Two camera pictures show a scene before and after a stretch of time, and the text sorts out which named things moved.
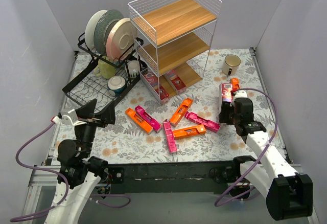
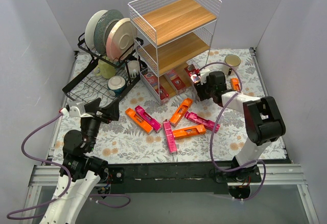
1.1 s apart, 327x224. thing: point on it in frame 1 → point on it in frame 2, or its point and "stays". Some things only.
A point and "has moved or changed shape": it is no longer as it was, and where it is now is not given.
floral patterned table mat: x=186 y=129 stays
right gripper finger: x=234 y=117 → x=203 y=94
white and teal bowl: x=116 y=85 stays
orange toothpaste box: x=132 y=113 stays
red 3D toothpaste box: x=227 y=90 has moved or changed shape
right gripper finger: x=224 y=116 → x=199 y=87
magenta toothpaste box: x=150 y=121 stays
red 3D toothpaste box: x=153 y=79 stays
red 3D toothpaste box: x=176 y=80 stays
